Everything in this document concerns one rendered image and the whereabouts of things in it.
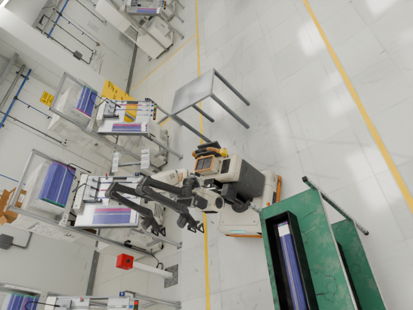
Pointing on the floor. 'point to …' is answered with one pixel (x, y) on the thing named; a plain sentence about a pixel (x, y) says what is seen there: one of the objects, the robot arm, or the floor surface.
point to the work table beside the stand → (196, 95)
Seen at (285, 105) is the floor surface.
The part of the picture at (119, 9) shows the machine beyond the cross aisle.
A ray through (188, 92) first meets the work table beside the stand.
